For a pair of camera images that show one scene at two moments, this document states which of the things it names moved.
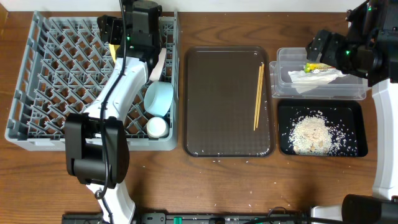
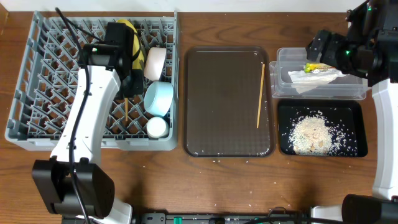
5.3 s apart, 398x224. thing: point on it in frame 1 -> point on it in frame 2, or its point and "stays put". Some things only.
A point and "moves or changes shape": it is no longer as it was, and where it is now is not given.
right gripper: x=329 y=56 stays put
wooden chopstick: x=257 y=97 moves or changes shape
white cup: x=156 y=127 stays put
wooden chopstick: x=259 y=106 stays put
